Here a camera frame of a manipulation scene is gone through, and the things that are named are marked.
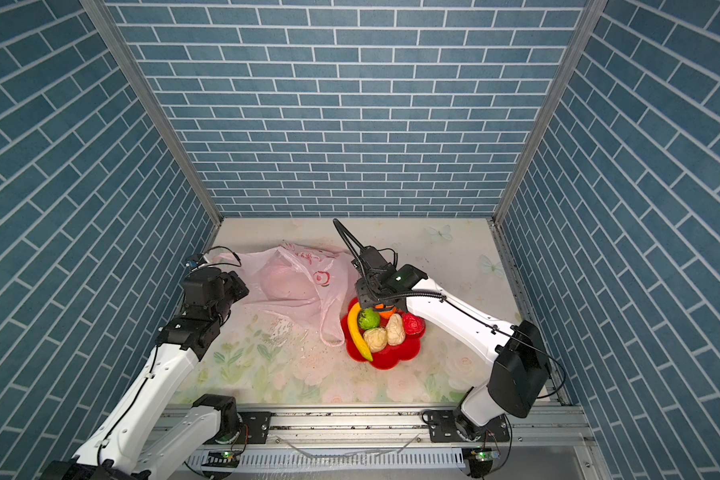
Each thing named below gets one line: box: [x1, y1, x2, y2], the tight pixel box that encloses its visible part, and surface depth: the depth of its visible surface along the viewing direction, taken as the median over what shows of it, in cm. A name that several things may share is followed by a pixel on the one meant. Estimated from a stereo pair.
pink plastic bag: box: [213, 242, 359, 347], surface depth 88 cm
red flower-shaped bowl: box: [340, 298, 423, 370], surface depth 85 cm
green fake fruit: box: [358, 307, 381, 330], surface depth 88 cm
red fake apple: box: [402, 312, 425, 335], surface depth 86 cm
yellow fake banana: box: [347, 302, 373, 362], surface depth 86 cm
